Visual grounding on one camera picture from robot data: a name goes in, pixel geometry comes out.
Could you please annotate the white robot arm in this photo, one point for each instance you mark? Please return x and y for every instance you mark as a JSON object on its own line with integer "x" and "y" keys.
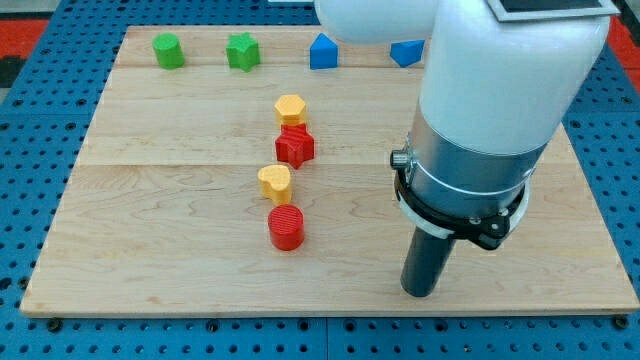
{"x": 498, "y": 79}

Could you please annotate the red star block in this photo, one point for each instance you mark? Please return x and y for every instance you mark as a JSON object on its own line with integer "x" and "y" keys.
{"x": 295, "y": 145}

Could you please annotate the yellow heart block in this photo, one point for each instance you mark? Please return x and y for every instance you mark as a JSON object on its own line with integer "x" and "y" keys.
{"x": 275, "y": 183}

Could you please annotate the red cylinder block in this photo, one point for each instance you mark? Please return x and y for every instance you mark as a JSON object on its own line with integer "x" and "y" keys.
{"x": 286, "y": 227}

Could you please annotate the yellow hexagon block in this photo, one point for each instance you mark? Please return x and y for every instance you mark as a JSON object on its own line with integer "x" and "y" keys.
{"x": 290, "y": 110}

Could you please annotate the light wooden board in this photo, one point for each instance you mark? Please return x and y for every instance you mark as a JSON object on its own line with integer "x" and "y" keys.
{"x": 162, "y": 215}

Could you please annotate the blue pentagon house block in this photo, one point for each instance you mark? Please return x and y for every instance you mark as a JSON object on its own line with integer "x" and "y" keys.
{"x": 323, "y": 53}

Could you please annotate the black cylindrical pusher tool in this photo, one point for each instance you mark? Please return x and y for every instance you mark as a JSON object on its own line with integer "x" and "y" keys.
{"x": 425, "y": 261}

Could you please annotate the green star block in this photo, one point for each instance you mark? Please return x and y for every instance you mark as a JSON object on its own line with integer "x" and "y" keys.
{"x": 242, "y": 52}

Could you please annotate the blue triangular block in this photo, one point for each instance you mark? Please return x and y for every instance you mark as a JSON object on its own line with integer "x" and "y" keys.
{"x": 407, "y": 53}

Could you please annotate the green cylinder block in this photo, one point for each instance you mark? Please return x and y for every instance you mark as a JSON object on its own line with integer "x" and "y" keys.
{"x": 168, "y": 51}

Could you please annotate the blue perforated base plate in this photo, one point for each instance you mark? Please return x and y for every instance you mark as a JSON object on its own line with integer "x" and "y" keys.
{"x": 65, "y": 60}

